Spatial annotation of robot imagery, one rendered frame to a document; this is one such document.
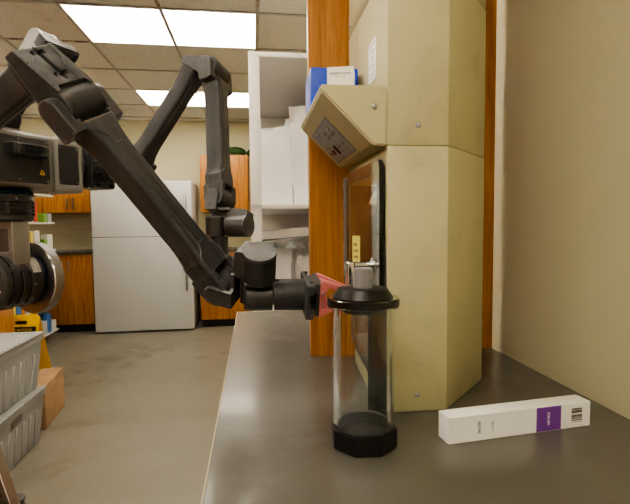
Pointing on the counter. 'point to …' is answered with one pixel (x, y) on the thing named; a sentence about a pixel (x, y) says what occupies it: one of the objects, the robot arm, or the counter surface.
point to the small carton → (341, 75)
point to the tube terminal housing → (431, 188)
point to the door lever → (354, 267)
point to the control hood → (351, 117)
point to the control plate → (332, 140)
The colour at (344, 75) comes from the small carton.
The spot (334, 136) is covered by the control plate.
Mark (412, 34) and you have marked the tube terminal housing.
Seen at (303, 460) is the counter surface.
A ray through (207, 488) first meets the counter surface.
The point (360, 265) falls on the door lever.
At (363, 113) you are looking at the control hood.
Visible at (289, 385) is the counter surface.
